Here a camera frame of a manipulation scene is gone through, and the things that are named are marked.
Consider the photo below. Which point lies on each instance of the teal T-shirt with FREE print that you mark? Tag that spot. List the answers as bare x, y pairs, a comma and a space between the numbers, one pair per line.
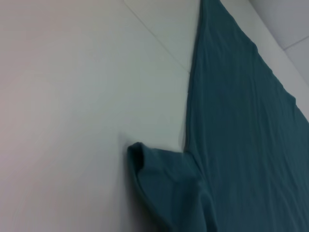
241, 145

